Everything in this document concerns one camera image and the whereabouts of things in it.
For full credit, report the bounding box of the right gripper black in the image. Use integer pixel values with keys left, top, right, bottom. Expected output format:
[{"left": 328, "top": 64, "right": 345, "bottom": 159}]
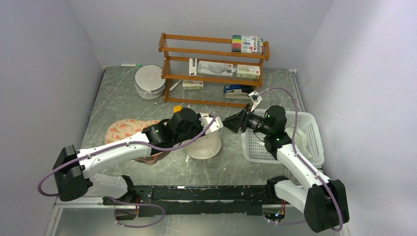
[{"left": 222, "top": 104, "right": 272, "bottom": 135}]

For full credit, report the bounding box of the beige mesh laundry bag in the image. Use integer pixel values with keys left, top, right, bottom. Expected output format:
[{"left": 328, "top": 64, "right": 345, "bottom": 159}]
[{"left": 184, "top": 131, "right": 222, "bottom": 160}]

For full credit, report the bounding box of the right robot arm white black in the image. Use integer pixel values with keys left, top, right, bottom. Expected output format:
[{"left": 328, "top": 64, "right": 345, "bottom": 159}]
[{"left": 223, "top": 105, "right": 350, "bottom": 233}]

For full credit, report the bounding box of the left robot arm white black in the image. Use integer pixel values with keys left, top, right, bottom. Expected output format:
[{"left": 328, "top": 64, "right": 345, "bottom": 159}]
[{"left": 53, "top": 108, "right": 223, "bottom": 205}]

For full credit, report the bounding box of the white mesh laundry bag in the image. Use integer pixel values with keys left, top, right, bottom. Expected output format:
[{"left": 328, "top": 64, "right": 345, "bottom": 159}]
[{"left": 134, "top": 64, "right": 166, "bottom": 100}]

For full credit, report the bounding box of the pink floral bra bag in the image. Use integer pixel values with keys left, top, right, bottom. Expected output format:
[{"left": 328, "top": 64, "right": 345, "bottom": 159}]
[{"left": 104, "top": 118, "right": 169, "bottom": 165}]

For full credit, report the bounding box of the beige stapler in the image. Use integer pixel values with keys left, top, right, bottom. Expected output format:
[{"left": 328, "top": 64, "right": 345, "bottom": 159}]
[{"left": 225, "top": 91, "right": 250, "bottom": 99}]

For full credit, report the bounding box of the blue stapler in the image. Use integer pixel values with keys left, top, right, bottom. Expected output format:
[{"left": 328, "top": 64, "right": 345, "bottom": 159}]
[{"left": 223, "top": 84, "right": 254, "bottom": 93}]

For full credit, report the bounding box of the green white box upper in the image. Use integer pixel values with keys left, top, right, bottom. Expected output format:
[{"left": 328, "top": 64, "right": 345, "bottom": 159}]
[{"left": 236, "top": 64, "right": 261, "bottom": 79}]

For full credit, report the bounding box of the green white box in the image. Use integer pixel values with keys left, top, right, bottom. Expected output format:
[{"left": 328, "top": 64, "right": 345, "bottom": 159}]
[
  {"left": 236, "top": 64, "right": 261, "bottom": 79},
  {"left": 182, "top": 80, "right": 204, "bottom": 90}
]

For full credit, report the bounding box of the yellow grey eraser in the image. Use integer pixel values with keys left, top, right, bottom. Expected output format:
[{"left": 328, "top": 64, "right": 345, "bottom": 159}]
[{"left": 173, "top": 105, "right": 182, "bottom": 113}]

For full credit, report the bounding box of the green white box lower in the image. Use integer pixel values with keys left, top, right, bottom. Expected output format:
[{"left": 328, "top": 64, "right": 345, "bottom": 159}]
[{"left": 182, "top": 80, "right": 204, "bottom": 90}]

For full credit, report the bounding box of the clear packaged item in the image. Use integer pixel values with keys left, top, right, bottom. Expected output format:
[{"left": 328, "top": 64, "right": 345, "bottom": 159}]
[{"left": 197, "top": 61, "right": 237, "bottom": 77}]

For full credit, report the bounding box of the orange wooden shelf rack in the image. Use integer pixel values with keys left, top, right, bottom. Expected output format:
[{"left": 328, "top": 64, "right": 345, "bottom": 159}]
[{"left": 158, "top": 33, "right": 270, "bottom": 108}]

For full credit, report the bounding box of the white pink marker pen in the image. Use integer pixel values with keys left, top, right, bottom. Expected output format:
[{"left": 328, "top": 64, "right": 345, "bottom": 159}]
[{"left": 169, "top": 80, "right": 181, "bottom": 91}]

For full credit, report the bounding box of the white plastic basket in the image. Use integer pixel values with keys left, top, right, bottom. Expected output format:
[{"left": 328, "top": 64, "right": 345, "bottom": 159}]
[{"left": 241, "top": 111, "right": 325, "bottom": 166}]

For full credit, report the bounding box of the marker pen set pack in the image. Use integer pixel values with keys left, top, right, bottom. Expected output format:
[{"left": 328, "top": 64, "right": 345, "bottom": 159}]
[{"left": 231, "top": 34, "right": 264, "bottom": 54}]

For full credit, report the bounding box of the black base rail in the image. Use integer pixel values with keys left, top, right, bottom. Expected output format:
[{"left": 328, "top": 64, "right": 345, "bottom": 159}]
[{"left": 54, "top": 184, "right": 323, "bottom": 217}]

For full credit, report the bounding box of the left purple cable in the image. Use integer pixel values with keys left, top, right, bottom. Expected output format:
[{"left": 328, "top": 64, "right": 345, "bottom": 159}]
[{"left": 37, "top": 112, "right": 218, "bottom": 197}]

